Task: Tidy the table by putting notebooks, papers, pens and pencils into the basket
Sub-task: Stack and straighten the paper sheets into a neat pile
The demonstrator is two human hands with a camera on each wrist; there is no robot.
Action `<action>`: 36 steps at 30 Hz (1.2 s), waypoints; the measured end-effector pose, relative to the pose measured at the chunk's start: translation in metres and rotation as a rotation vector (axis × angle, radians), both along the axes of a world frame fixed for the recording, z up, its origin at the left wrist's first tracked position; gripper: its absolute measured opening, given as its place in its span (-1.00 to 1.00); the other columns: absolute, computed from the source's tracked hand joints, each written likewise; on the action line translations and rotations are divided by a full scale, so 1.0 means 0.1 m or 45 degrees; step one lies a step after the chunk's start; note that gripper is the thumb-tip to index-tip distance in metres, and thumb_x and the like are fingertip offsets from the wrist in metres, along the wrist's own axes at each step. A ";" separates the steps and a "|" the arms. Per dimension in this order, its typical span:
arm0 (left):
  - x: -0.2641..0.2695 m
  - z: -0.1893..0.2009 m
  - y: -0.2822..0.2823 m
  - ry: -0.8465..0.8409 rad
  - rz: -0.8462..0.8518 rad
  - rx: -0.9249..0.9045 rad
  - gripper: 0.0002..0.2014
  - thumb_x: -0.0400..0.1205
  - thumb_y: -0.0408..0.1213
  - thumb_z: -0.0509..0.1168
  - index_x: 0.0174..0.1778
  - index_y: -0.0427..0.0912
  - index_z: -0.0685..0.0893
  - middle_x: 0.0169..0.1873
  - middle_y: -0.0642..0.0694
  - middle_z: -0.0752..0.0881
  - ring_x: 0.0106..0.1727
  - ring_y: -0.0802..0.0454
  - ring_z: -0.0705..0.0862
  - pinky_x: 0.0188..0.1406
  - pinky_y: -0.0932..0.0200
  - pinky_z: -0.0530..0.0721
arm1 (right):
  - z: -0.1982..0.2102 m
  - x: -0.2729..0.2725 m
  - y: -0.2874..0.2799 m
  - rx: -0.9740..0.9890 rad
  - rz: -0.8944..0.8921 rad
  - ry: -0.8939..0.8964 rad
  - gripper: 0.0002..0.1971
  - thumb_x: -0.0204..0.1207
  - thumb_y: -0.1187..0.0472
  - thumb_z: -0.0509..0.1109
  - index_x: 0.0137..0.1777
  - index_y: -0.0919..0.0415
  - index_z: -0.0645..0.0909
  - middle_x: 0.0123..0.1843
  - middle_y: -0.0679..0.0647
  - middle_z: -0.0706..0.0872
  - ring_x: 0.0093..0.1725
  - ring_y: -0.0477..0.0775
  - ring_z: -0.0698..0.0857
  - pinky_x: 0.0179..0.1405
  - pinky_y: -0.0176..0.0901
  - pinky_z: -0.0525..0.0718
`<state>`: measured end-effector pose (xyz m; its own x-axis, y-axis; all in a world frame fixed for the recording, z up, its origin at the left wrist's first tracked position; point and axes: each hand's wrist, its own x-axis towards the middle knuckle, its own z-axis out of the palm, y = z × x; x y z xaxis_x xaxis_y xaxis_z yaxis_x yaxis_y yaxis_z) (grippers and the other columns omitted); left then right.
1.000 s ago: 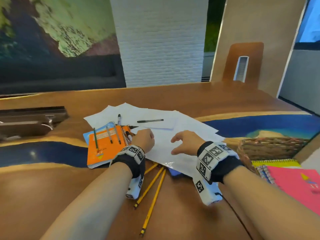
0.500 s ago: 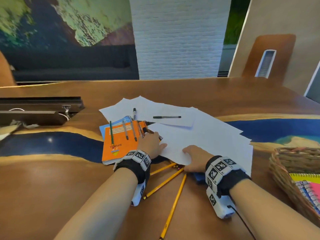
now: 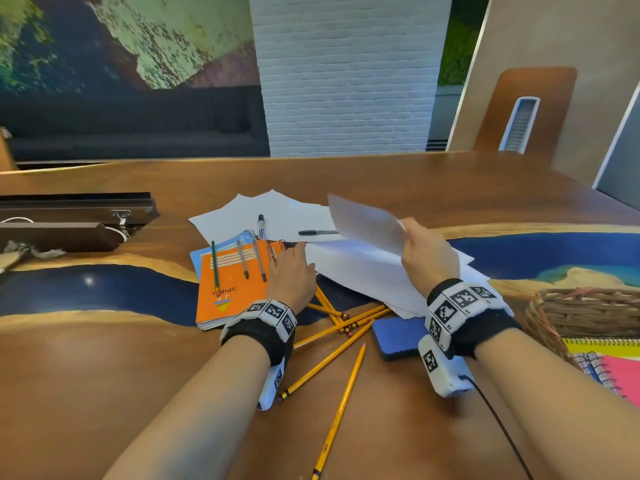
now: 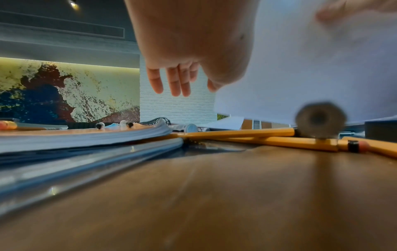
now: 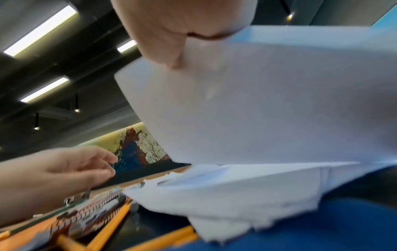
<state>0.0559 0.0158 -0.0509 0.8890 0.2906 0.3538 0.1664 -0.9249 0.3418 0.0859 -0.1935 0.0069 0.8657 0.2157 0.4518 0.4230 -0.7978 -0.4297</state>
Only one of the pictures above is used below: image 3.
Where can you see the grey clear pen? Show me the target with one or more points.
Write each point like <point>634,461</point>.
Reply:
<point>319,232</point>

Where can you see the person's right hand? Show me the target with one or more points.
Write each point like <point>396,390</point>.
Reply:
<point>430,259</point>

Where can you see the black right wrist marker band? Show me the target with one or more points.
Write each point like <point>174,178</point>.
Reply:
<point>480,329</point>

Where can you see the pink spiral notebook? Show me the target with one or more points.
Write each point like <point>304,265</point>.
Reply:
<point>625,379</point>

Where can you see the bunch of yellow pencils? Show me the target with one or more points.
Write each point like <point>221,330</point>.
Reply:
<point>340,409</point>

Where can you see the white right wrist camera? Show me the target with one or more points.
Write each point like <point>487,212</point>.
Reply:
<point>442,369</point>

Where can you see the white paper sheet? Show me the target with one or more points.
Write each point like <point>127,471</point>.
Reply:
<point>240,214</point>
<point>400,299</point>
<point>360,264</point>

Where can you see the brown metal-framed board panel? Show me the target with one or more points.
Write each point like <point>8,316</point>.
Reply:
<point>550,29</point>

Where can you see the woven wicker basket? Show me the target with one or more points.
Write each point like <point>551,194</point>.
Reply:
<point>575,309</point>

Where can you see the person's left forearm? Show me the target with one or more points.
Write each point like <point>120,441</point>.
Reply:
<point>190,419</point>

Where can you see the person's right forearm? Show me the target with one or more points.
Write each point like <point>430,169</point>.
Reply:
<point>560,404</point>

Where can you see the yellow notebook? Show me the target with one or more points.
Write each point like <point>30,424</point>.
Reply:
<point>605,347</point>

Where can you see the dark wooden box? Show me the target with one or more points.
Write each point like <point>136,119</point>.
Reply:
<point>65,219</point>

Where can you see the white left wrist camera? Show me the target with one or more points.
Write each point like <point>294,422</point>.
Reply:
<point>272,384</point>

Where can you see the green folder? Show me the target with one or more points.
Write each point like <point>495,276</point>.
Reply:
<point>367,222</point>

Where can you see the person's left hand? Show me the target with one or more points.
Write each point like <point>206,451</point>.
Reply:
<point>292,279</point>

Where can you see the green foliage wall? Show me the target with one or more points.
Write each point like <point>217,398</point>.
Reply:
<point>460,44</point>

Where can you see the black left wrist marker band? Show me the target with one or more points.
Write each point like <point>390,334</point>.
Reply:
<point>265,334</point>

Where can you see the blue eraser block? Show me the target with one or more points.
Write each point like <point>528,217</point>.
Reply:
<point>400,339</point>

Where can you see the green pencil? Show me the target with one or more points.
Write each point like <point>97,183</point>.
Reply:
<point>215,267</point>

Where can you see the large abstract wall painting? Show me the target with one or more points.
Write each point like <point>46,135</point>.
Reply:
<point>125,39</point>

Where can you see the black wrist marker band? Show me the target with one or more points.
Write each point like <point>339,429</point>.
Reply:
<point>480,329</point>
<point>265,334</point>

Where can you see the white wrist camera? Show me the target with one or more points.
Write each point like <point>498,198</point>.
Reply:
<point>442,369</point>
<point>272,384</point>

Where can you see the black white marker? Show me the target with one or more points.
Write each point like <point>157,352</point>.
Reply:
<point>261,225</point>

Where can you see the dark sofa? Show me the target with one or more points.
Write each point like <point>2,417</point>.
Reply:
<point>125,124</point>

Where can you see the brown wooden chair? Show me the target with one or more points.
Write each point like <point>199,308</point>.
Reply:
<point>6,154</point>
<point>555,104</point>

